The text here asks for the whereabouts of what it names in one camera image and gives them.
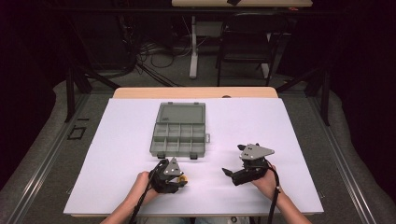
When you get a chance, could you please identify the bundle of floor cables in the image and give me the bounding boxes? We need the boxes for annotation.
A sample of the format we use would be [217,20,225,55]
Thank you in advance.
[120,18,194,88]

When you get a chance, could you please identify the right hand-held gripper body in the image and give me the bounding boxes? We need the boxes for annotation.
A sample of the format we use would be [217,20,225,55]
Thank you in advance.
[233,143,275,187]

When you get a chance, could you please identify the person's right hand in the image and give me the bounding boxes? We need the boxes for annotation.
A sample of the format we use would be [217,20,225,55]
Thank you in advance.
[251,169,281,202]

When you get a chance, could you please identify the white board table cover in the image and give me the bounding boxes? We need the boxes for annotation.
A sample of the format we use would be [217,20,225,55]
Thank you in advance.
[64,97,325,217]

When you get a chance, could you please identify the left hand-held gripper cable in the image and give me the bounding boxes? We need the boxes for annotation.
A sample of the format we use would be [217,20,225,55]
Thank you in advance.
[129,159,167,224]

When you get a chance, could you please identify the hand-held gripper cable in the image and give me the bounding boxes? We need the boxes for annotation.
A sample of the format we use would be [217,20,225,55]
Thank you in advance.
[129,159,167,224]
[264,160,280,224]

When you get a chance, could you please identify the black metal stand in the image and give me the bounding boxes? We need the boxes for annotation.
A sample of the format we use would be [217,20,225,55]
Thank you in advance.
[275,66,331,127]
[64,62,120,123]

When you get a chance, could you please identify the grey plastic compartment box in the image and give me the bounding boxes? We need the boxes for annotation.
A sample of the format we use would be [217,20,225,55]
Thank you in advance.
[148,101,211,161]

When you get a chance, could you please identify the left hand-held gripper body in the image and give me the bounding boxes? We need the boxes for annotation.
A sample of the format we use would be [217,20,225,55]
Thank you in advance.
[149,157,184,194]

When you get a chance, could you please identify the aluminium floor rail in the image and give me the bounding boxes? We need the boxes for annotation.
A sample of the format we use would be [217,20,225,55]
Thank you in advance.
[6,92,92,224]
[306,92,379,224]

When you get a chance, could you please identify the person's left hand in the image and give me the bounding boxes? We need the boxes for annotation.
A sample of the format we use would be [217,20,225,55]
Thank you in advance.
[133,171,160,203]

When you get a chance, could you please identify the black folding chair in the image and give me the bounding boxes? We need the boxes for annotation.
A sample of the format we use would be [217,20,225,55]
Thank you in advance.
[216,12,289,88]

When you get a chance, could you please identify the light desk with white legs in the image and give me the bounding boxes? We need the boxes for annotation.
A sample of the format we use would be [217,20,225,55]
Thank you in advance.
[171,0,313,79]

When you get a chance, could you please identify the right hand-held gripper cable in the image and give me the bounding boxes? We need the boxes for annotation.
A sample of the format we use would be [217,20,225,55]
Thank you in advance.
[264,160,280,224]

